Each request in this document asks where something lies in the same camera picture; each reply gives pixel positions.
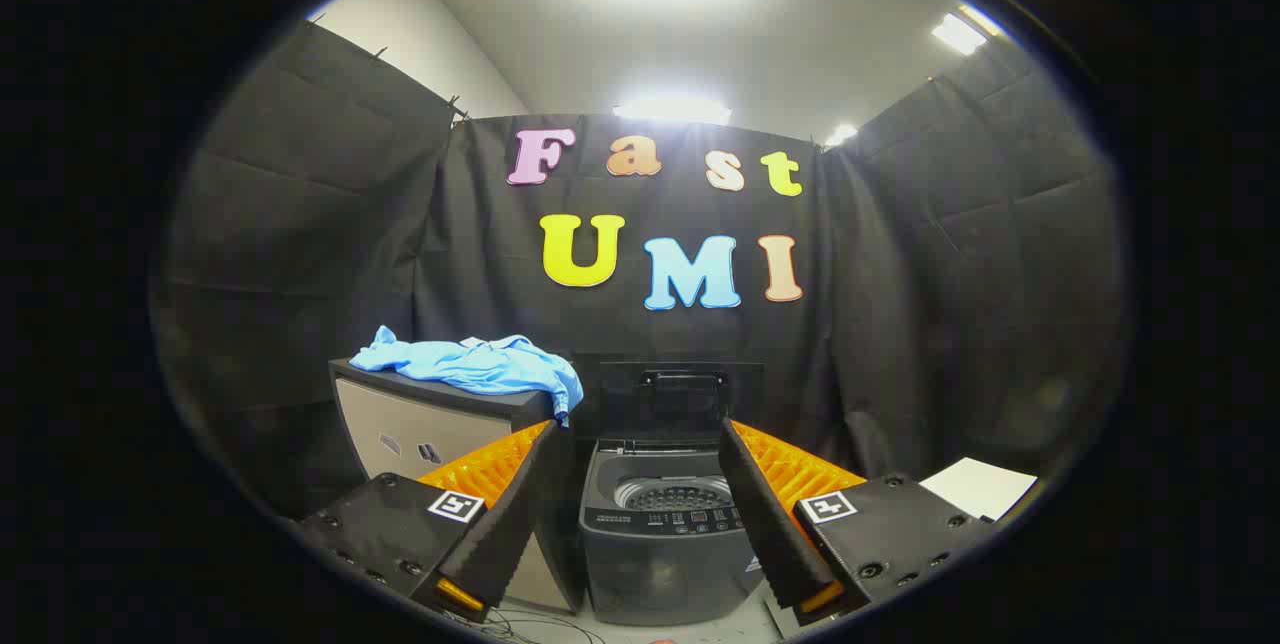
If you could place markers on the light blue polo shirt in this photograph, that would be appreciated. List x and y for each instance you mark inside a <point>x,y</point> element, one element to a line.
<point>480,364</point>

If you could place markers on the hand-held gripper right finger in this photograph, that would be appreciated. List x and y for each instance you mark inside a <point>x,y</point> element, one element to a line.
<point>765,514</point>

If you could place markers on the grey cabinet with dark top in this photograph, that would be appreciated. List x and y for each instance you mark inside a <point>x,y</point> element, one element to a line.
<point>400,424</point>

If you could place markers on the rectangular ceiling light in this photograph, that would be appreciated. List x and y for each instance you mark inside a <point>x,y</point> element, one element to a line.
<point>958,34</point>

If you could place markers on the dark washing machine lid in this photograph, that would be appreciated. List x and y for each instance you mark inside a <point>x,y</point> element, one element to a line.
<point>680,414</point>

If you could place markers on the small ceiling light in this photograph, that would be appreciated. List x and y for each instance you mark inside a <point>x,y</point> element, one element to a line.
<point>840,134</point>

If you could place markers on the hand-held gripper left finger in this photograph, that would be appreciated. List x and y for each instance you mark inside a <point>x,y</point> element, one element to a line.
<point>520,514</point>

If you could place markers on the round ceiling light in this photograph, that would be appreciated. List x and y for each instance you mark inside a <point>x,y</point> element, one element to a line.
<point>670,110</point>

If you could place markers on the dark grey washing machine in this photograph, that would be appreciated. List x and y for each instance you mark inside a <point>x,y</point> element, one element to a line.
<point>650,564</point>

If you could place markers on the white flat sheet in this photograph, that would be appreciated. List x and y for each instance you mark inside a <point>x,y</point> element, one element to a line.
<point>980,489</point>

